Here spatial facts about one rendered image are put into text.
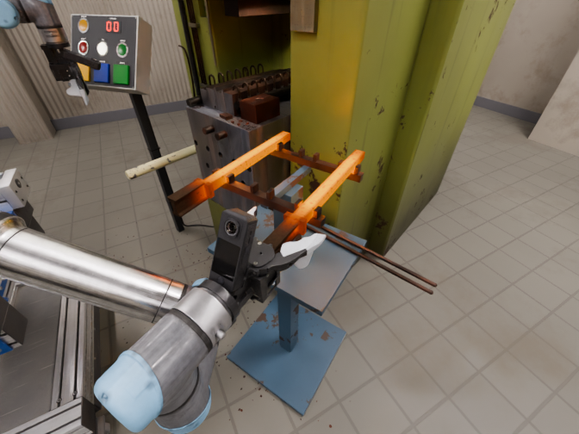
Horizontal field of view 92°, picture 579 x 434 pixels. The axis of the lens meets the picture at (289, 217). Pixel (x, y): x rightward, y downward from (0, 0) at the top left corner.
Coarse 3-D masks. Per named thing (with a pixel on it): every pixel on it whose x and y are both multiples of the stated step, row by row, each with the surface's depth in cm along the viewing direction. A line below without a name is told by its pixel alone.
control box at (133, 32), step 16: (80, 16) 116; (96, 16) 114; (112, 16) 112; (128, 16) 111; (80, 32) 117; (96, 32) 115; (112, 32) 113; (128, 32) 112; (144, 32) 114; (96, 48) 116; (112, 48) 114; (128, 48) 113; (144, 48) 115; (112, 64) 116; (128, 64) 114; (144, 64) 117; (112, 80) 117; (144, 80) 118
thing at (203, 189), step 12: (264, 144) 79; (276, 144) 81; (252, 156) 74; (264, 156) 77; (228, 168) 69; (240, 168) 71; (204, 180) 63; (216, 180) 64; (180, 192) 59; (192, 192) 60; (204, 192) 64; (180, 204) 59; (192, 204) 62; (180, 216) 59
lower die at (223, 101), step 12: (264, 72) 129; (216, 84) 110; (240, 84) 106; (252, 84) 109; (264, 84) 109; (276, 84) 113; (204, 96) 110; (216, 96) 105; (228, 96) 101; (288, 96) 121; (216, 108) 109; (228, 108) 104
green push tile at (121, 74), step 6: (114, 66) 115; (120, 66) 114; (126, 66) 113; (114, 72) 115; (120, 72) 114; (126, 72) 114; (114, 78) 116; (120, 78) 115; (126, 78) 114; (126, 84) 115
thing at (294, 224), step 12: (360, 156) 74; (348, 168) 69; (336, 180) 64; (324, 192) 61; (312, 204) 57; (288, 216) 53; (300, 216) 53; (312, 216) 57; (276, 228) 51; (288, 228) 51; (300, 228) 53; (264, 240) 48; (276, 240) 48; (288, 240) 52; (276, 252) 49
